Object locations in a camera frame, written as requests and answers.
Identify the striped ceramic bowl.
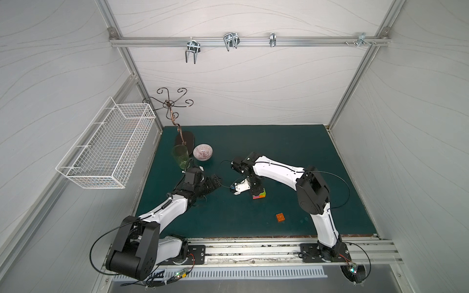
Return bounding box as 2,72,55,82
193,144,213,162

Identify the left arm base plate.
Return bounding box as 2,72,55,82
160,245,206,266

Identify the green plastic cup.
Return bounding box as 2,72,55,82
172,144,190,170

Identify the aluminium cross bar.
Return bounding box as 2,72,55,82
109,35,391,48

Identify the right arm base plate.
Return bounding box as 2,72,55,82
299,242,352,263

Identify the dark orange brick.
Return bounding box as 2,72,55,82
276,213,285,222

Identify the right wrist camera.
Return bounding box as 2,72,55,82
231,179,250,195

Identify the metal hook three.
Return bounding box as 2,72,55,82
269,32,277,48

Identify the metal hook two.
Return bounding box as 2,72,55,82
223,32,240,51

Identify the metal hook one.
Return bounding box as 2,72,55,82
185,40,201,64

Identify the metal hook stand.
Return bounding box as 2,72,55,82
142,87,195,156

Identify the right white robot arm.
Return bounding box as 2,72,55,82
230,152,342,262

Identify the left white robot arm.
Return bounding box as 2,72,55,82
105,166,222,281

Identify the white wire basket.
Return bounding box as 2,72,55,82
56,97,156,189

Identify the metal hook four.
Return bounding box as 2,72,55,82
344,33,377,48

